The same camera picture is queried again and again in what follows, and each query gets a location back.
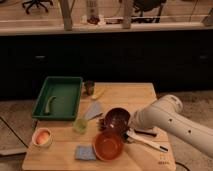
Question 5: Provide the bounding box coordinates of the small green cup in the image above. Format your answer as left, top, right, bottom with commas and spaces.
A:
73, 118, 87, 134

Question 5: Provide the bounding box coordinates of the wooden post left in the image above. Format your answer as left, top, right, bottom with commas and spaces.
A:
59, 0, 72, 31

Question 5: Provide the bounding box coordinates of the bunch of dark grapes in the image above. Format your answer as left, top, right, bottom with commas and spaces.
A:
98, 118, 106, 131

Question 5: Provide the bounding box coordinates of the wooden post right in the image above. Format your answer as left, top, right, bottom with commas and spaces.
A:
122, 0, 133, 29

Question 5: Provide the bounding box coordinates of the green plastic tray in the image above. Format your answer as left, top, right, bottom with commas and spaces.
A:
32, 76, 82, 121

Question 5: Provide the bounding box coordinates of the yellow banana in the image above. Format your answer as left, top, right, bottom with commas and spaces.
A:
91, 89, 105, 100

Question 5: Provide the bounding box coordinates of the black office chair right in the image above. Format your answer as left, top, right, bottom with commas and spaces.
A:
133, 0, 167, 23

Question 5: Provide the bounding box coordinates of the dark maroon bowl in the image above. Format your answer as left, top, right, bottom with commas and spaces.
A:
104, 108, 130, 134

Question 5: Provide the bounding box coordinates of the green cucumber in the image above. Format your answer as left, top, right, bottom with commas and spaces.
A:
44, 96, 56, 115

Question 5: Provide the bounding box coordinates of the tan black eraser block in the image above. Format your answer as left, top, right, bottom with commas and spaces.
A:
134, 130, 157, 137

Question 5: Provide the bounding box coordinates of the wooden post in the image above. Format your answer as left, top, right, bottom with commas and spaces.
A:
122, 0, 133, 29
59, 0, 72, 31

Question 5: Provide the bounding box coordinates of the small metal cup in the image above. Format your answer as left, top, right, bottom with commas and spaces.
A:
84, 80, 95, 95

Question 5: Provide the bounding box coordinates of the black office chair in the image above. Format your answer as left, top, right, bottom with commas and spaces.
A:
22, 0, 53, 14
133, 0, 167, 23

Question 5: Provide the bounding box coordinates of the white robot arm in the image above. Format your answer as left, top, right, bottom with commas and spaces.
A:
130, 95, 213, 158

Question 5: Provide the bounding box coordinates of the small white orange cup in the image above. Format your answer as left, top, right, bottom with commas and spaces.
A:
32, 128, 52, 148

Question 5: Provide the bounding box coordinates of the blue sponge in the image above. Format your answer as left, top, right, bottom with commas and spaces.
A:
75, 146, 96, 161

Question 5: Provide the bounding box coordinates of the orange bowl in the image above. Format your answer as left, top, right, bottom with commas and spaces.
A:
92, 131, 124, 161

